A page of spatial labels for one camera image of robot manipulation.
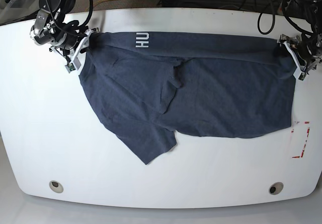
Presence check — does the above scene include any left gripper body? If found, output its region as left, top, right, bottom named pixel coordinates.
left=278, top=34, right=321, bottom=76

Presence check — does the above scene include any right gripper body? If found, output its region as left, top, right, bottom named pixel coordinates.
left=30, top=20, right=99, bottom=64

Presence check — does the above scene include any dark blue T-shirt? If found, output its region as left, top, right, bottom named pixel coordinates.
left=79, top=32, right=296, bottom=164

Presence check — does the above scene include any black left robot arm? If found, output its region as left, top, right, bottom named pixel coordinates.
left=278, top=0, right=321, bottom=81

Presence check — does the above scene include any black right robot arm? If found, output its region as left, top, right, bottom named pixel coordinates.
left=30, top=0, right=98, bottom=72

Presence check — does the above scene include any red tape marking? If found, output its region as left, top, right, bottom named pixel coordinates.
left=289, top=121, right=310, bottom=159

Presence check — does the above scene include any right table grommet hole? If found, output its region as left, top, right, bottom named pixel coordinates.
left=269, top=182, right=284, bottom=195

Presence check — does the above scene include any table grommet hole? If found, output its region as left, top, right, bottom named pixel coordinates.
left=269, top=182, right=284, bottom=195
left=49, top=181, right=63, bottom=193

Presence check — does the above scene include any left table grommet hole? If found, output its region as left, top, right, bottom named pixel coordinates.
left=49, top=181, right=63, bottom=193

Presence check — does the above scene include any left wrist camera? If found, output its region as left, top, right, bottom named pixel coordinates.
left=293, top=71, right=306, bottom=81

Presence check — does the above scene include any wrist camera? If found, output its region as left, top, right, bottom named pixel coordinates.
left=65, top=59, right=81, bottom=73
left=293, top=71, right=306, bottom=81

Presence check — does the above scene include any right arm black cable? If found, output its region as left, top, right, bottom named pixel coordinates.
left=62, top=0, right=94, bottom=33

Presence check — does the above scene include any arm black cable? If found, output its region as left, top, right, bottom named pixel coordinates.
left=257, top=0, right=312, bottom=37
left=62, top=0, right=94, bottom=33

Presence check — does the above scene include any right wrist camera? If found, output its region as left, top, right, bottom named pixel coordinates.
left=65, top=59, right=81, bottom=73

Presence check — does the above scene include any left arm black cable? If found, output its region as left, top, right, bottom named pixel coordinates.
left=257, top=0, right=312, bottom=37

